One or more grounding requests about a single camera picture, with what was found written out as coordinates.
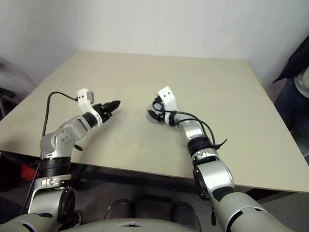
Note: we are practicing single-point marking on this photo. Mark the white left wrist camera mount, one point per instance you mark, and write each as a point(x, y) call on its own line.
point(83, 96)

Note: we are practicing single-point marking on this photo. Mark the grey robot torso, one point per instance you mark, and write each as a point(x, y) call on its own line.
point(132, 228)

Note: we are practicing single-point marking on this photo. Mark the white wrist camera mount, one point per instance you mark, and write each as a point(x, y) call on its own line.
point(167, 95)
point(83, 96)

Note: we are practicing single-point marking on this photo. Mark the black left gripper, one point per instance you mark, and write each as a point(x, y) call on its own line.
point(102, 113)

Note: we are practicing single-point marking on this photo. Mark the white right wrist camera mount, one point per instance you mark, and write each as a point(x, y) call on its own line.
point(167, 95)

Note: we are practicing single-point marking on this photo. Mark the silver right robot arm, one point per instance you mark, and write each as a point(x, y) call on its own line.
point(217, 174)

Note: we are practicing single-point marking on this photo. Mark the dark rounded shape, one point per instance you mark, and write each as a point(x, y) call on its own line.
point(119, 211)
point(183, 212)

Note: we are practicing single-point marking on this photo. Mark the orange object under table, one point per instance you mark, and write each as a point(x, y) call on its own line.
point(29, 171)

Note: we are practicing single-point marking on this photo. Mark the motor stator with copper windings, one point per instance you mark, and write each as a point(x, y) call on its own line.
point(150, 119)

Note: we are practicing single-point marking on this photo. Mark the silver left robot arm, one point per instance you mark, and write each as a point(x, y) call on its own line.
point(70, 130)

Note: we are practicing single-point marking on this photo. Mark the person in dark jacket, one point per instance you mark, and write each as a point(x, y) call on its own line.
point(297, 60)

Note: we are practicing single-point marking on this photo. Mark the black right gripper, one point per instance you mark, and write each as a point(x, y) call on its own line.
point(159, 108)

